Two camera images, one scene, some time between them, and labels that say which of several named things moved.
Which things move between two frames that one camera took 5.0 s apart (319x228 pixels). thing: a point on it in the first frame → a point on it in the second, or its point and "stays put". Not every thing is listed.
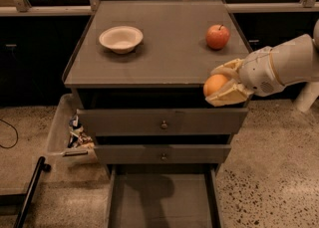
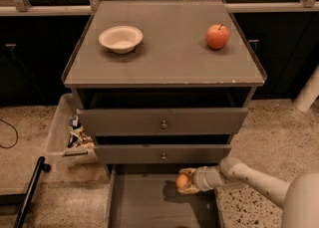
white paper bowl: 121,39 stays put
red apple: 217,36 stays put
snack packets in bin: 78,138 stays put
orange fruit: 212,83 → 181,180
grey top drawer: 162,120 stays put
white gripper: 258,72 → 200,178
